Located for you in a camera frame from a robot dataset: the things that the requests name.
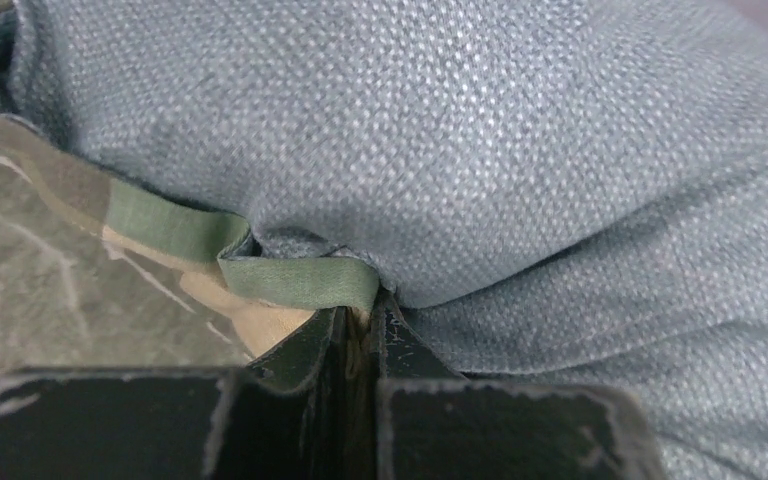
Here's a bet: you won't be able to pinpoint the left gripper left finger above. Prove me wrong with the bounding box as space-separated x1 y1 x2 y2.
0 309 345 479

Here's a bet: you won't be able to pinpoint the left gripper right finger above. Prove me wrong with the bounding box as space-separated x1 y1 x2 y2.
371 298 666 480

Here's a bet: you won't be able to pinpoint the blue grey pillow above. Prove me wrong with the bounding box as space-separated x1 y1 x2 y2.
0 1 768 479

